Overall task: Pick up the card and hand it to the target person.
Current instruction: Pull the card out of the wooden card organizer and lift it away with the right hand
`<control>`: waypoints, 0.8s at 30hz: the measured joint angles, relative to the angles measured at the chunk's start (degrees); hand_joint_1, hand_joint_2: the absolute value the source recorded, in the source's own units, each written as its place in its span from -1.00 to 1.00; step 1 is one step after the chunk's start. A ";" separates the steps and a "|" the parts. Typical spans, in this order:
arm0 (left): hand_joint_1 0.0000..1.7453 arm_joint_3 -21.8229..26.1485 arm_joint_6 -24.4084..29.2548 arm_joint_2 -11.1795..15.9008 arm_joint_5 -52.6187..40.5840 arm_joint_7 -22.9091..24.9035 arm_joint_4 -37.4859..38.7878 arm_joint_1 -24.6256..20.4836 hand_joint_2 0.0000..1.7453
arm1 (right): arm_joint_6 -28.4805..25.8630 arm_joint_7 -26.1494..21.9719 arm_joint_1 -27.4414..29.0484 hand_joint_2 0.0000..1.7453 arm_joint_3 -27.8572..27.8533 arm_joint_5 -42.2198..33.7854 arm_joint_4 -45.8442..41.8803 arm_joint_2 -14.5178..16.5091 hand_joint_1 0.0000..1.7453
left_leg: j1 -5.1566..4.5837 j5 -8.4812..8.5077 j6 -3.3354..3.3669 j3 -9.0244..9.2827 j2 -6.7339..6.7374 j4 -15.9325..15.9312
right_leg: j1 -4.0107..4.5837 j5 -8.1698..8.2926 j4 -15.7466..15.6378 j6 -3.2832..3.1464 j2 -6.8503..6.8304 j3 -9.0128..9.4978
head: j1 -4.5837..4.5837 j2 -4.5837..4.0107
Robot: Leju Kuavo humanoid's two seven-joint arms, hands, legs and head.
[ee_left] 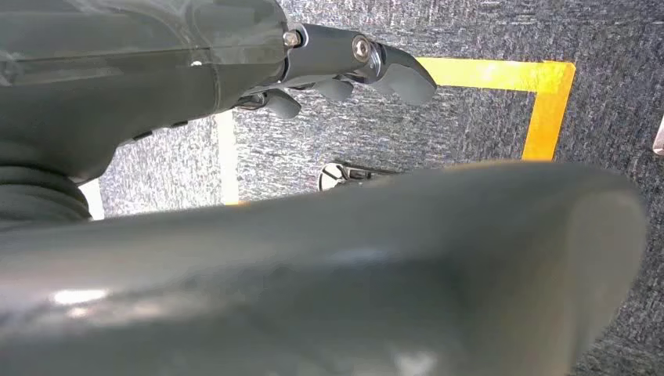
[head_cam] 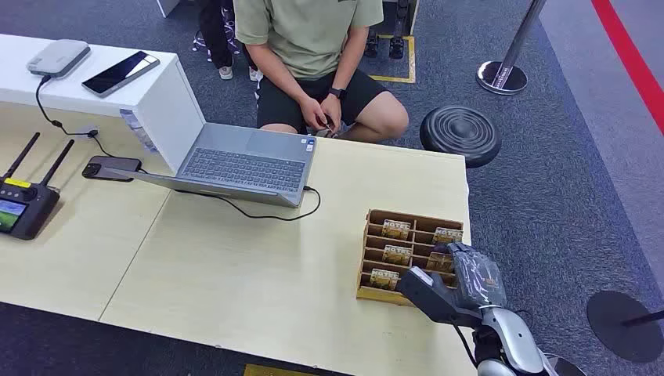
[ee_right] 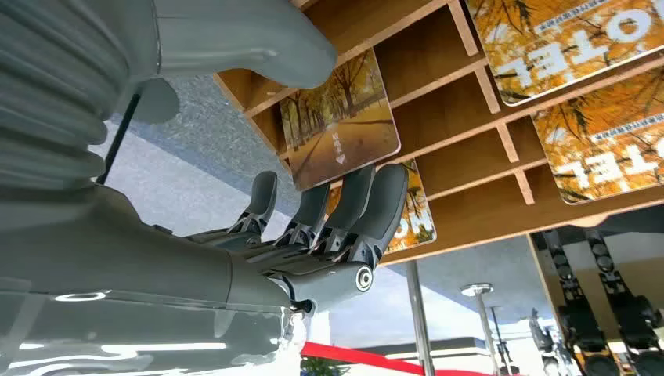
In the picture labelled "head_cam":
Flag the person's right hand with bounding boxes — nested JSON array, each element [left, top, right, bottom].
[[299, 96, 329, 132]]

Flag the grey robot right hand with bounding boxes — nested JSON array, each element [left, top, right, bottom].
[[396, 242, 508, 328]]

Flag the person's left hand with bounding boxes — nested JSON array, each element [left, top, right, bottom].
[[320, 93, 344, 134]]

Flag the hotel key card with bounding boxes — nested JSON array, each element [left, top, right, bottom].
[[368, 268, 401, 291], [381, 219, 413, 240], [382, 244, 414, 266], [432, 227, 464, 245]]

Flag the wooden card holder rack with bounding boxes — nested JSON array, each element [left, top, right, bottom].
[[355, 208, 465, 307]]

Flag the person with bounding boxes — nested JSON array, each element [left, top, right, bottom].
[[233, 0, 410, 145], [193, 0, 265, 83]]

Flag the grey laptop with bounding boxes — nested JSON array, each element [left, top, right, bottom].
[[101, 122, 319, 209]]

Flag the black humanoid robot legs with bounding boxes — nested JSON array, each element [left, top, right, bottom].
[[363, 0, 407, 60]]

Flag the black round stool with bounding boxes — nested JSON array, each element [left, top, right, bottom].
[[419, 105, 503, 169]]

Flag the white box shelf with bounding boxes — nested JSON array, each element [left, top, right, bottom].
[[0, 33, 207, 175]]

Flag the smartphone with silver edge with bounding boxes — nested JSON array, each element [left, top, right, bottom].
[[81, 50, 161, 99]]

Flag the black smartphone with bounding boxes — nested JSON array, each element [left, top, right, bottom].
[[81, 155, 143, 183]]

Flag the black remote controller with antennas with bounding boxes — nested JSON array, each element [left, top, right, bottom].
[[0, 132, 76, 241]]

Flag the black robot wrist cable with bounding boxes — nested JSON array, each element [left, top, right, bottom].
[[452, 321, 479, 371]]

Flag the black laptop power cable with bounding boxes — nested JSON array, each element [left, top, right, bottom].
[[173, 185, 322, 222]]

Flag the black stanchion post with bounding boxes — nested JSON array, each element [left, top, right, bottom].
[[586, 290, 664, 364]]

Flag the chrome stanchion post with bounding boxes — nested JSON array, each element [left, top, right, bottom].
[[476, 0, 547, 96]]

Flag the black charging cable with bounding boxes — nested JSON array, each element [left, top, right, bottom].
[[34, 74, 149, 175]]

